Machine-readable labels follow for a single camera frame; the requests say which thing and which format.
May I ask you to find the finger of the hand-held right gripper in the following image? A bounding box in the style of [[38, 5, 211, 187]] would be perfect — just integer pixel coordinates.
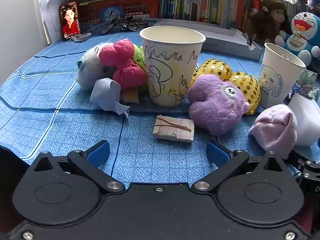
[[287, 150, 320, 178]]

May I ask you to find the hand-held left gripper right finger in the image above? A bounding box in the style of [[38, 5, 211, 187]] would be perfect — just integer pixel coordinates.
[[191, 140, 288, 192]]

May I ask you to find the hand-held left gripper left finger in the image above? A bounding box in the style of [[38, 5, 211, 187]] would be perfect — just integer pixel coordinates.
[[34, 140, 125, 193]]

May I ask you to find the white cloth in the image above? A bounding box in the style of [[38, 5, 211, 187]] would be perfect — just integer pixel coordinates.
[[287, 92, 320, 147]]

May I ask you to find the pink soft cloth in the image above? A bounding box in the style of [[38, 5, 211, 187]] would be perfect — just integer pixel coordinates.
[[248, 104, 298, 159]]

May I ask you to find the purple plush bear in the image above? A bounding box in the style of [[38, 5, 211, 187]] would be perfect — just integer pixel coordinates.
[[187, 74, 251, 136]]

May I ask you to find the dark blue patterned scrunchie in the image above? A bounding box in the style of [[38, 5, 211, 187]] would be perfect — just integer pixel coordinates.
[[287, 80, 308, 100]]

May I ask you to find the white fluffy plush toy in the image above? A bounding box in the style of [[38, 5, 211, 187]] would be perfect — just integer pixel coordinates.
[[76, 44, 118, 92]]

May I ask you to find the pink and green fabric toy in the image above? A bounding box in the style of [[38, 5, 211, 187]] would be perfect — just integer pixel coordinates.
[[99, 39, 148, 104]]

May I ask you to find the white cardboard tray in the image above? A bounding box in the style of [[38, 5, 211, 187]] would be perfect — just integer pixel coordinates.
[[149, 18, 263, 61]]

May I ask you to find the folded paper packet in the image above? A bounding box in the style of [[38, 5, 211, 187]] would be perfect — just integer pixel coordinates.
[[153, 115, 195, 143]]

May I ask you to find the blue checkered tablecloth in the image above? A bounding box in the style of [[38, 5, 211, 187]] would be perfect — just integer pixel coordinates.
[[0, 19, 320, 188]]

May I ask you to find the gold sequin plush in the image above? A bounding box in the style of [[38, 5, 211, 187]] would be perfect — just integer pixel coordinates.
[[191, 59, 262, 115]]

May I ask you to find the small dog drawing paper cup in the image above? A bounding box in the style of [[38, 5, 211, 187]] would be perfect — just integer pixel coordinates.
[[257, 42, 307, 109]]

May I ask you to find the large scribbled paper cup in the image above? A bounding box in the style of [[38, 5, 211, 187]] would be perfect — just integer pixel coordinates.
[[139, 25, 206, 107]]

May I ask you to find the grey hair band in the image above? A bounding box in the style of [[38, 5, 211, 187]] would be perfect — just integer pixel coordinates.
[[70, 33, 92, 43]]

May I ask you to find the black miniature bicycle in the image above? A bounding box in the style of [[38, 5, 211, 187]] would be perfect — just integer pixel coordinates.
[[99, 16, 146, 36]]

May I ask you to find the blue robot cat plush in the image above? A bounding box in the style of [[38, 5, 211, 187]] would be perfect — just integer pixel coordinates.
[[274, 12, 320, 67]]

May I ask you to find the smartphone with lit screen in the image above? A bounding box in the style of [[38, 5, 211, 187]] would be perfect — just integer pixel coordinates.
[[59, 1, 81, 41]]

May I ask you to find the red plastic basket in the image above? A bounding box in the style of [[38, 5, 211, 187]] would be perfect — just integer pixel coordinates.
[[74, 0, 161, 25]]

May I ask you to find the brown haired doll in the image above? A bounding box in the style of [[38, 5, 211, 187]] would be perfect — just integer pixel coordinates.
[[250, 0, 292, 44]]

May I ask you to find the white paper board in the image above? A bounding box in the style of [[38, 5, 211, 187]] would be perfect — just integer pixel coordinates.
[[39, 0, 75, 46]]

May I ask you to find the red drink can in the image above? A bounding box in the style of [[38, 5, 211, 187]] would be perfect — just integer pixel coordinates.
[[251, 0, 263, 13]]

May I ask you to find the row of upright books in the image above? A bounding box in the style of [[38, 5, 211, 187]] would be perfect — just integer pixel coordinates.
[[159, 0, 278, 31]]

